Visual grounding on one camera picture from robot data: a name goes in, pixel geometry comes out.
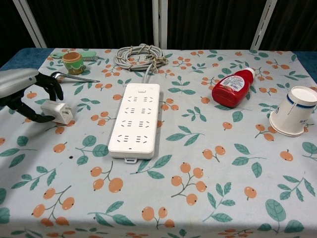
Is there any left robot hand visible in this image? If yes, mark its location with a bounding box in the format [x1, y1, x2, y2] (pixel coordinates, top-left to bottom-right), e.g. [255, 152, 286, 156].
[0, 68, 64, 123]

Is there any white power adapter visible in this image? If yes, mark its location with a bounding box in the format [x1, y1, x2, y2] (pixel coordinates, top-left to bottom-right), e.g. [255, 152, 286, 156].
[40, 99, 74, 125]

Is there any white power strip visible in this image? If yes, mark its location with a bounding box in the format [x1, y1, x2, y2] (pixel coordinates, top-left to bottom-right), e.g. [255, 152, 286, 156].
[107, 83, 161, 165]

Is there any small orange green cup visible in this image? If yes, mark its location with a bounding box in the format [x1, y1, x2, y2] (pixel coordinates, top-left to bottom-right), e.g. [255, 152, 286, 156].
[61, 52, 87, 75]

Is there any metal scoop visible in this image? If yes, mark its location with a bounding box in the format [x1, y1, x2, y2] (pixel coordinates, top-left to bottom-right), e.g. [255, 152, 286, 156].
[51, 71, 101, 84]

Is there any green brush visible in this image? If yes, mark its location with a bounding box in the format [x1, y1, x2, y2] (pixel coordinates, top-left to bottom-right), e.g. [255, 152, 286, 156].
[52, 48, 99, 60]

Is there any black pleated curtain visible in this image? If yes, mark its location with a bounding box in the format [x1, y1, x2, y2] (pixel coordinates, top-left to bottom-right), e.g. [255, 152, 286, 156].
[0, 0, 317, 52]

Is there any floral tablecloth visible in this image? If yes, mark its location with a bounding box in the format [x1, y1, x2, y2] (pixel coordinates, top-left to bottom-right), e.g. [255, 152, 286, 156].
[0, 48, 317, 238]

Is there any red ketchup bottle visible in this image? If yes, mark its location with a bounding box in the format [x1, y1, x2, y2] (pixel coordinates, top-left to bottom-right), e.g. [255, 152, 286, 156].
[211, 68, 256, 109]

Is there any white paper cup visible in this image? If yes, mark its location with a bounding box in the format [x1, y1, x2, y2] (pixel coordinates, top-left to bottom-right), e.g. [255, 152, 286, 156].
[269, 85, 317, 137]

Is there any white metal frame post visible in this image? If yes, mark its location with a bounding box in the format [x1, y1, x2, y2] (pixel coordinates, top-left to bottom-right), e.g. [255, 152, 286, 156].
[152, 0, 168, 49]
[250, 0, 278, 50]
[13, 0, 48, 49]

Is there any white cable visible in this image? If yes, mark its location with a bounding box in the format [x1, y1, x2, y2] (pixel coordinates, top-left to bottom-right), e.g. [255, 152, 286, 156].
[115, 44, 166, 84]

